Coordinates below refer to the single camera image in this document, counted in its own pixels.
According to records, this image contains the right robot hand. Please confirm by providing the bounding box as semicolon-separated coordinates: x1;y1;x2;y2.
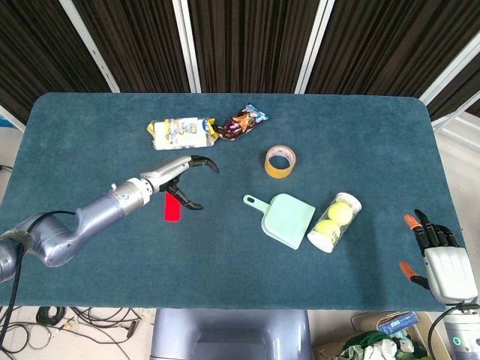
398;208;479;303

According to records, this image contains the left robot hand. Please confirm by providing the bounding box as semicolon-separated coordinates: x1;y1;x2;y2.
139;154;221;211

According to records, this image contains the red card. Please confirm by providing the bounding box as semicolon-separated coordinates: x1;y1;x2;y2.
163;191;182;224

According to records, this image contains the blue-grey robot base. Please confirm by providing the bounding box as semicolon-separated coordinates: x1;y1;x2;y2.
149;308;314;360

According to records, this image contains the brown packing tape roll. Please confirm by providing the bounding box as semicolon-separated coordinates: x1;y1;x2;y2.
264;145;298;180

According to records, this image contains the white yellow snack bag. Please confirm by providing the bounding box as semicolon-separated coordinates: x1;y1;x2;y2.
145;117;220;152

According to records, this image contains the blue cardboard box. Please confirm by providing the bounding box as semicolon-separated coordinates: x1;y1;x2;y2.
376;311;421;336

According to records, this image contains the brown snack wrapper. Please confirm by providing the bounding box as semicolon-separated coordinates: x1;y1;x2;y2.
212;103;272;141

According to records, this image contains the green cloth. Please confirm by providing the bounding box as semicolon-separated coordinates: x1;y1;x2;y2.
342;329;399;360

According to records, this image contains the clear tennis ball tube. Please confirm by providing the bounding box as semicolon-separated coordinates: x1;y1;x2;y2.
307;192;363;254

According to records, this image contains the yellow tennis ball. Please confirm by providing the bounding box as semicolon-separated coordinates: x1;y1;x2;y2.
313;219;341;243
328;202;354;227

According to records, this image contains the blue table mat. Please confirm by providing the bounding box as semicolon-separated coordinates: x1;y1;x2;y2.
0;91;468;313

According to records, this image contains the mint green dustpan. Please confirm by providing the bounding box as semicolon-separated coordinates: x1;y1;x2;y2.
242;193;317;251

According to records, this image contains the brown cardboard box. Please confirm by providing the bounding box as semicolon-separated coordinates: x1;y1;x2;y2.
312;310;448;360

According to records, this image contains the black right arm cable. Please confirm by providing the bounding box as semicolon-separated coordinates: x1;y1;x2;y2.
428;304;457;360

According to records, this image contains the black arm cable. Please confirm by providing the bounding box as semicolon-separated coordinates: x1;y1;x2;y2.
0;211;77;341
428;304;457;360

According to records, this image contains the white partition frame post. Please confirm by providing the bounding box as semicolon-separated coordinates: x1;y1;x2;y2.
419;31;480;110
58;0;122;94
172;0;203;94
294;0;337;95

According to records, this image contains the black floor cable bundle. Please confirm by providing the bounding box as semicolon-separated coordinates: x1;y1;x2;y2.
0;305;144;360

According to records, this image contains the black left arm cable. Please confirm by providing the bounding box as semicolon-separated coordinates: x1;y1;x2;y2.
0;211;77;341

